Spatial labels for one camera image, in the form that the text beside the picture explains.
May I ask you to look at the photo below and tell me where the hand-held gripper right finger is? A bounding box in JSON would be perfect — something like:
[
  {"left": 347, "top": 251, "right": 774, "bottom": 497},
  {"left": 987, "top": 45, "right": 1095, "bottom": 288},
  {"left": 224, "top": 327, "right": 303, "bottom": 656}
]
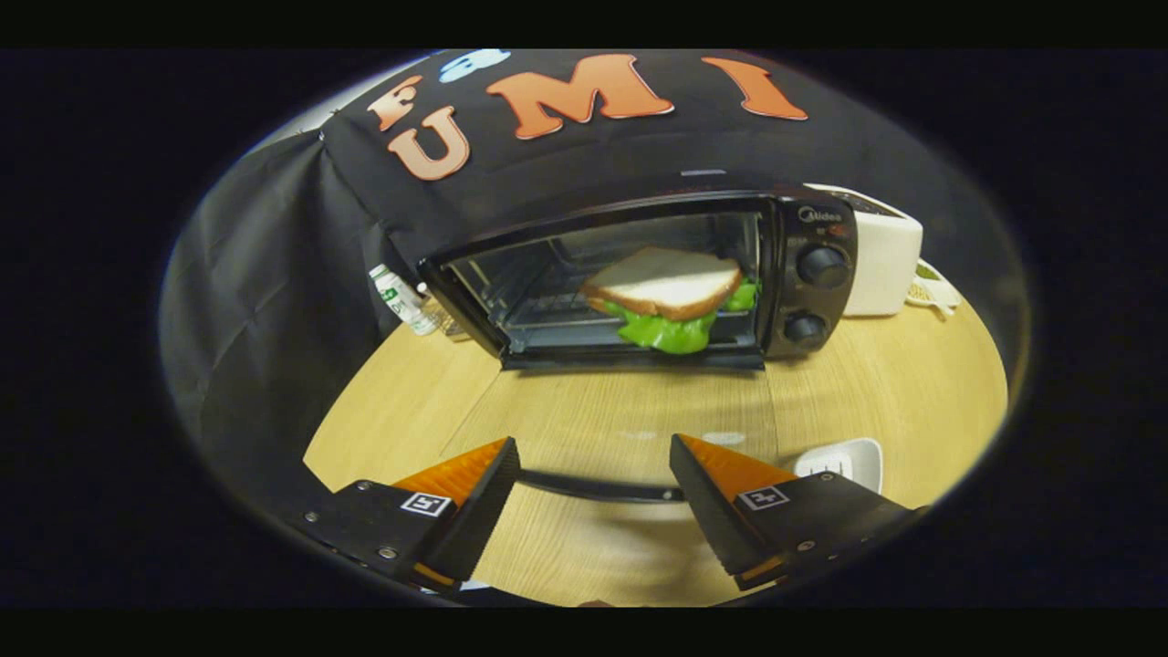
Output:
[{"left": 669, "top": 433, "right": 927, "bottom": 591}]

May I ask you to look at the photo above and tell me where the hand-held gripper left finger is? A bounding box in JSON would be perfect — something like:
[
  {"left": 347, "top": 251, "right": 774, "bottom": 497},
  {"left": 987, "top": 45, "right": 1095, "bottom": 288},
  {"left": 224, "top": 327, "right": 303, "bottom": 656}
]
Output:
[{"left": 306, "top": 436, "right": 521, "bottom": 594}]

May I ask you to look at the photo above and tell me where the toy sandwich with lettuce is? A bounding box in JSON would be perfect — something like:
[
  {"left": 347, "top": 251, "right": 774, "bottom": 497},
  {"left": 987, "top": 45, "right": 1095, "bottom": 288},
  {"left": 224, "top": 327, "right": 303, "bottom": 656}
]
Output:
[{"left": 580, "top": 246, "right": 761, "bottom": 356}]

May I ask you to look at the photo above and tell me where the black toaster oven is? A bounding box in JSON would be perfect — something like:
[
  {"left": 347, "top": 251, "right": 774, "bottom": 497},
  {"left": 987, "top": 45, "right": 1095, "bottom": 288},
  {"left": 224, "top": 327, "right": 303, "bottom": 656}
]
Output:
[{"left": 418, "top": 190, "right": 860, "bottom": 506}]

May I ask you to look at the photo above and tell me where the white pop-up toaster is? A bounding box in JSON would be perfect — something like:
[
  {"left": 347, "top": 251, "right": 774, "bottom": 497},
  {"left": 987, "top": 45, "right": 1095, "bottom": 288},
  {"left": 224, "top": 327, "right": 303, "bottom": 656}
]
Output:
[{"left": 807, "top": 183, "right": 924, "bottom": 318}]

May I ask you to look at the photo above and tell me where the white square plate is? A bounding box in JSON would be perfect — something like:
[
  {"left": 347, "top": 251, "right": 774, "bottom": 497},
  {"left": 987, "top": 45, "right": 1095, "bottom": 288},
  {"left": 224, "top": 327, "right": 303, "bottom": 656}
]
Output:
[{"left": 793, "top": 437, "right": 885, "bottom": 495}]

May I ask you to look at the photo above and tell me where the green label plastic bottle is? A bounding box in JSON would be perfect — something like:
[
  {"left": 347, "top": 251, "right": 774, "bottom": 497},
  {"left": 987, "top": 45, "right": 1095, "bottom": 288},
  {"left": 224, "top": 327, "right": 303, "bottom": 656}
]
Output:
[{"left": 369, "top": 264, "right": 440, "bottom": 338}]

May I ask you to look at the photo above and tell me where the white divided bean dish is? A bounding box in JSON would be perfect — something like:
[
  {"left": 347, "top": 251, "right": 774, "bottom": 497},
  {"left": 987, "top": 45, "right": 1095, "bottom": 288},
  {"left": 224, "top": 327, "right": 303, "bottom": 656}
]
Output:
[{"left": 906, "top": 259, "right": 962, "bottom": 318}]

